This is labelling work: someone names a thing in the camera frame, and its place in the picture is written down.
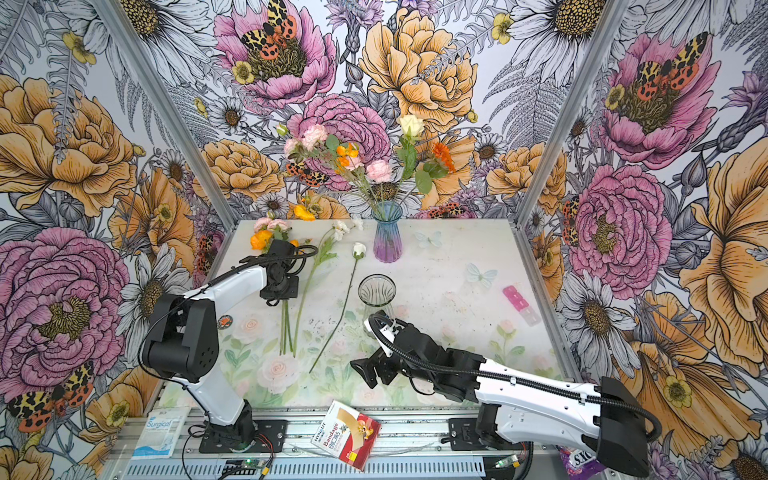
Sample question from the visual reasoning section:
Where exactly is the clear glass vase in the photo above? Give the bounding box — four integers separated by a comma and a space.
358, 274, 397, 339

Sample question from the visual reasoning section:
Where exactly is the purple blue glass vase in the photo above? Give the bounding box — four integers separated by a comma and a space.
372, 201, 403, 264

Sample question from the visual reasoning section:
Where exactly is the yellow poppy flower stem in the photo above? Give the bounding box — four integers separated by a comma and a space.
286, 135, 376, 217

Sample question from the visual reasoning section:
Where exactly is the pink rose flower stem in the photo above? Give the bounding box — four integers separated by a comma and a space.
278, 124, 351, 187

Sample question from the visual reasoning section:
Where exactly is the pink carnation pair stem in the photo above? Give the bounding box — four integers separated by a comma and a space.
339, 156, 393, 202

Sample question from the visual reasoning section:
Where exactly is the cream white rose stem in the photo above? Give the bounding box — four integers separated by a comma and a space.
396, 114, 429, 207

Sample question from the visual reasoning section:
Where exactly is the orange gerbera flower stem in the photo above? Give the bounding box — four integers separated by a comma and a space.
414, 142, 456, 195

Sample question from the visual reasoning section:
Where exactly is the pink peony orange bunch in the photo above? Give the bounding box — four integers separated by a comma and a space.
250, 217, 291, 252

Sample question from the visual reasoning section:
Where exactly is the orange yellow ranunculus bunch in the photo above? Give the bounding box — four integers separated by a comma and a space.
280, 259, 303, 355

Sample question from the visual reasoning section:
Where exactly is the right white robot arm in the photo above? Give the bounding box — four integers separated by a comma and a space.
350, 311, 662, 477

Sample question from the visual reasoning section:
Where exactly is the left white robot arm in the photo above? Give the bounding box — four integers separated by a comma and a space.
137, 240, 318, 451

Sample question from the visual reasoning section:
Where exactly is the red white bandage box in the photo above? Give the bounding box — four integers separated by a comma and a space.
310, 400, 381, 471

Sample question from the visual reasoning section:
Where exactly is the small round orange sticker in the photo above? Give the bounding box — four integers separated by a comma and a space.
217, 315, 233, 330

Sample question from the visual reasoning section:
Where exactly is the purple candy bag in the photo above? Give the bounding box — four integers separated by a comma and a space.
557, 446, 606, 480

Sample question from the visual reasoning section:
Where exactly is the green circuit board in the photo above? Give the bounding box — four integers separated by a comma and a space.
220, 458, 273, 479

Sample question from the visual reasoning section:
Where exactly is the white blue surgical packet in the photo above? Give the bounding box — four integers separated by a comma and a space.
132, 407, 191, 460

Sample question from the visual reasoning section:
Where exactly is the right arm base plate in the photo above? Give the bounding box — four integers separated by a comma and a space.
445, 417, 486, 452

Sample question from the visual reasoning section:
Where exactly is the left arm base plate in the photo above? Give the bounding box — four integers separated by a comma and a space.
199, 419, 288, 454

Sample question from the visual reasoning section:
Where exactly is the aluminium frame post left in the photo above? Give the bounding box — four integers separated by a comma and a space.
94, 1, 239, 233

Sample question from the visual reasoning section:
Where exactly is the aluminium frame post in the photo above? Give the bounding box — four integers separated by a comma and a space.
515, 0, 630, 229
94, 1, 239, 233

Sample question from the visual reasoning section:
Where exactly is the aluminium frame post right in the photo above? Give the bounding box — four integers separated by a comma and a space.
515, 0, 630, 229

